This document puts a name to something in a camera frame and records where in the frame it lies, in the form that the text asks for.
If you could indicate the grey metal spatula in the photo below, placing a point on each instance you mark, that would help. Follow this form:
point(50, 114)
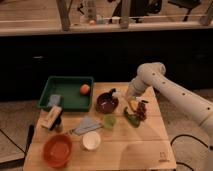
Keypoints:
point(85, 125)

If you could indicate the wooden block brush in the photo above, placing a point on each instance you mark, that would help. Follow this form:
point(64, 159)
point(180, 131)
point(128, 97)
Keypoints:
point(53, 118)

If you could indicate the blue sponge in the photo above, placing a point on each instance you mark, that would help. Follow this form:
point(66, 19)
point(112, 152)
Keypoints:
point(54, 100)

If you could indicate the orange fruit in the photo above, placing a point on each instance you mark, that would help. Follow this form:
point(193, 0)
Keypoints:
point(84, 89)

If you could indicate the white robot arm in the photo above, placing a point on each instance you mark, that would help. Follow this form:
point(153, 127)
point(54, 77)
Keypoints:
point(198, 108)

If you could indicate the red grapes bunch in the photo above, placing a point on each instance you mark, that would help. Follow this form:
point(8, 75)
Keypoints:
point(141, 111)

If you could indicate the white dish brush black head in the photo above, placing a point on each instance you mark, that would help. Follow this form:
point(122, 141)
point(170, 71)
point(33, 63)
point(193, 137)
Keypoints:
point(115, 93)

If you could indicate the yellow banana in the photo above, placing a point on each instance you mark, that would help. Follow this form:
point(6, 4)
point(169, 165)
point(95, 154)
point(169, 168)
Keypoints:
point(133, 105)

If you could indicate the red orange bowl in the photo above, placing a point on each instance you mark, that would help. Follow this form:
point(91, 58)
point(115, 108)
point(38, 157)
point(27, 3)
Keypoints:
point(57, 150)

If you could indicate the purple bowl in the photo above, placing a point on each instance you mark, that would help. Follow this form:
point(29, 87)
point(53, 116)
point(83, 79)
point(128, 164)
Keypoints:
point(106, 103)

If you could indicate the green plastic tray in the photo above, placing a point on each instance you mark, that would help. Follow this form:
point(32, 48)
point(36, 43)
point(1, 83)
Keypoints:
point(68, 88)

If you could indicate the white cup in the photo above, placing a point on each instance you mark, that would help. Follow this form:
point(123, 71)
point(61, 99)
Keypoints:
point(91, 140)

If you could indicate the wooden table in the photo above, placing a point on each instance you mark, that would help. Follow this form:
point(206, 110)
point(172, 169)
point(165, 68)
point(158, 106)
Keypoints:
point(122, 148)

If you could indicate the green cup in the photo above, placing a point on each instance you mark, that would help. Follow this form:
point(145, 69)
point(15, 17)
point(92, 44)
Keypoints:
point(109, 121)

